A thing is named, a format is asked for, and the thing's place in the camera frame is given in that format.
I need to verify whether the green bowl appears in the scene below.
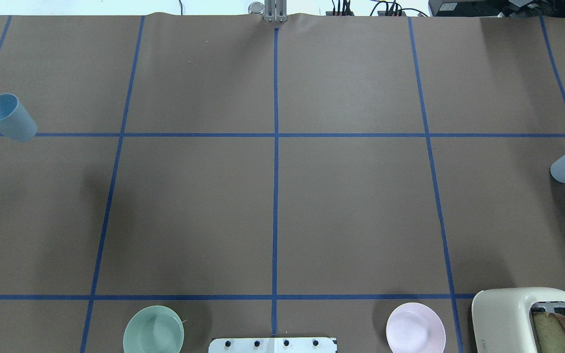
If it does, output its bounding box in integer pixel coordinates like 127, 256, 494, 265
123, 305, 185, 353

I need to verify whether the brown paper table cover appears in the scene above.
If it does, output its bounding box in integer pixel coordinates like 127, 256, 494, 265
0, 13, 565, 353

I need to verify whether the pink bowl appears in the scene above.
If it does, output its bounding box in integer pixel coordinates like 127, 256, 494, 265
385, 302, 446, 353

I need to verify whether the cream toaster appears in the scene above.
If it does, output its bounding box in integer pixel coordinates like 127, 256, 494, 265
471, 287, 565, 353

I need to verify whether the bread slice in toaster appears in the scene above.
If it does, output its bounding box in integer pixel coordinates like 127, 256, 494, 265
532, 311, 565, 353

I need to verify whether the aluminium frame post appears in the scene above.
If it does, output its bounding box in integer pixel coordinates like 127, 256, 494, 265
263, 0, 288, 23

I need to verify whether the white camera stand post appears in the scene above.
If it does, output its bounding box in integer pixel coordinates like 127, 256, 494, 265
208, 337, 338, 353

